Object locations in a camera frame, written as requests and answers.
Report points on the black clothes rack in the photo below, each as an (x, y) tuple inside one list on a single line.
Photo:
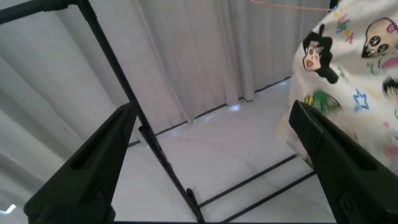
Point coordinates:
[(113, 62)]

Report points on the cream printed garment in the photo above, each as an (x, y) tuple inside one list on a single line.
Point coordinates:
[(357, 77)]

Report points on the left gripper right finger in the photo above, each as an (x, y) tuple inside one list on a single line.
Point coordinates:
[(351, 180)]

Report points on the white curtain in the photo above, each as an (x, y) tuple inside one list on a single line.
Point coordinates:
[(192, 46)]

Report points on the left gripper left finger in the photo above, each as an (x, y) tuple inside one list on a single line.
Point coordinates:
[(84, 180)]

